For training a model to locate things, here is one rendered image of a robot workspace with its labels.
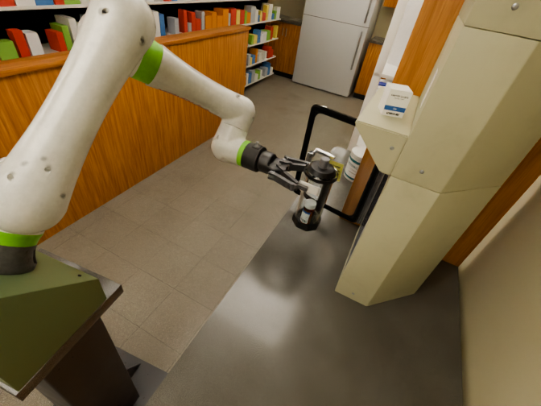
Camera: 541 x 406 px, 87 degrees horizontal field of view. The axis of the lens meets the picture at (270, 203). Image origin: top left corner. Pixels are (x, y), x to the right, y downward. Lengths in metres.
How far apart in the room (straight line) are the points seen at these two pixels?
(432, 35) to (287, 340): 0.93
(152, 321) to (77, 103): 1.55
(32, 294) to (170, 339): 1.24
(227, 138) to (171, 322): 1.31
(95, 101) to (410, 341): 1.02
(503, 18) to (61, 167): 0.78
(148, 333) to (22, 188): 1.45
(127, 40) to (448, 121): 0.64
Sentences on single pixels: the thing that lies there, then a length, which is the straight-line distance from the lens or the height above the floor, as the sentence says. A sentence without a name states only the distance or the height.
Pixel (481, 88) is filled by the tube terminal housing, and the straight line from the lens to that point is 0.65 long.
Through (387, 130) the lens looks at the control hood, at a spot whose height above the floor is 1.51.
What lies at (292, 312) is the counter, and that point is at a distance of 0.95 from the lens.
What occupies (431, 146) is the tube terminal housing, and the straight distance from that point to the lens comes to 0.68.
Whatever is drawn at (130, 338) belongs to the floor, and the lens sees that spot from 1.99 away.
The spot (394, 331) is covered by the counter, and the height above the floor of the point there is 0.94.
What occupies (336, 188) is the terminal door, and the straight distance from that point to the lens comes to 1.16.
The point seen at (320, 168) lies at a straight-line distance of 0.90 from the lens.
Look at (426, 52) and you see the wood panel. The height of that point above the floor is 1.61.
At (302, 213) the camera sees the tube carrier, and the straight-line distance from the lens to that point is 0.98.
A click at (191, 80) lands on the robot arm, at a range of 0.93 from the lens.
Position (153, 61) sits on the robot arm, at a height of 1.51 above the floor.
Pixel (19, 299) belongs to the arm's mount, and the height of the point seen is 1.17.
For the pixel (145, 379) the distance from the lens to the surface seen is 1.87.
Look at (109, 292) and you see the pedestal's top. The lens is 1.01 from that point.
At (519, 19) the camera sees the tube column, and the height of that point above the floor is 1.73.
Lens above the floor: 1.75
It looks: 40 degrees down
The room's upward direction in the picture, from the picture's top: 10 degrees clockwise
